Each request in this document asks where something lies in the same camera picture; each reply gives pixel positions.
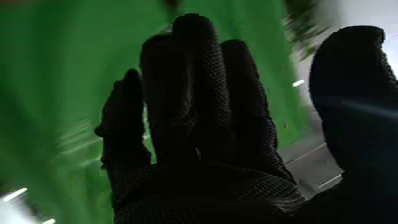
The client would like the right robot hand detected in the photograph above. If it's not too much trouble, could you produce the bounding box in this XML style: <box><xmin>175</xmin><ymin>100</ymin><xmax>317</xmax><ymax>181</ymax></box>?
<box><xmin>93</xmin><ymin>13</ymin><xmax>398</xmax><ymax>224</ymax></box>

